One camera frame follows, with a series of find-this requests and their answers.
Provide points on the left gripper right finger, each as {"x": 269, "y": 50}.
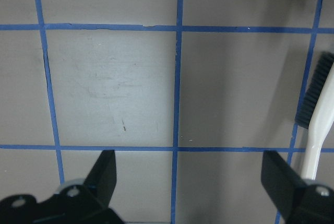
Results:
{"x": 297, "y": 200}

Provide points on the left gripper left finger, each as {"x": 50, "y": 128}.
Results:
{"x": 85, "y": 201}

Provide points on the cream hand brush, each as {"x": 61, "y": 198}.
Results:
{"x": 316, "y": 113}

